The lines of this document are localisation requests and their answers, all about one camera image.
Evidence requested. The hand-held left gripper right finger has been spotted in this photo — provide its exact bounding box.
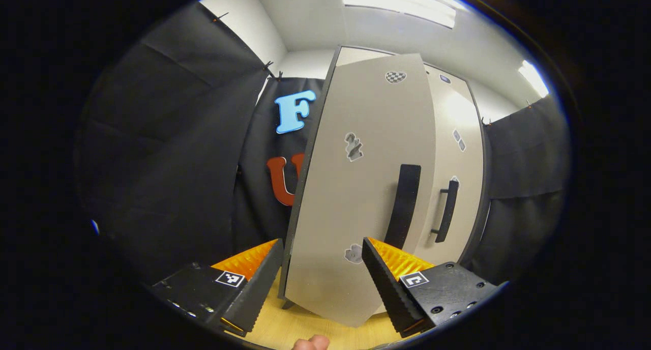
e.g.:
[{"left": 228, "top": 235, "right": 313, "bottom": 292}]
[{"left": 361, "top": 237, "right": 509, "bottom": 339}]

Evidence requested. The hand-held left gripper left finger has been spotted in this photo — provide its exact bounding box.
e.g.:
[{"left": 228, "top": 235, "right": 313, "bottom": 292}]
[{"left": 150, "top": 238, "right": 284, "bottom": 338}]

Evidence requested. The grey cabinet door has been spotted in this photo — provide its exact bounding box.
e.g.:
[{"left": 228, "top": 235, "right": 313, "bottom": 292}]
[
  {"left": 415, "top": 85, "right": 486, "bottom": 267},
  {"left": 279, "top": 52, "right": 438, "bottom": 328}
]

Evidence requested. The black backdrop cloth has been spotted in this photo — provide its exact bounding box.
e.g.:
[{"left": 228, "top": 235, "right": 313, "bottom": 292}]
[{"left": 76, "top": 2, "right": 573, "bottom": 284}]

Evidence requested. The small ceiling light panel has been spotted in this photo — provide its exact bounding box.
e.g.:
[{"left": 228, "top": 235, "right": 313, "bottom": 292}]
[{"left": 518, "top": 59, "right": 551, "bottom": 99}]

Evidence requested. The large ceiling light panel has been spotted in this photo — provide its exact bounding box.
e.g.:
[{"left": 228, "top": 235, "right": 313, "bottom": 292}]
[{"left": 338, "top": 0, "right": 468, "bottom": 30}]

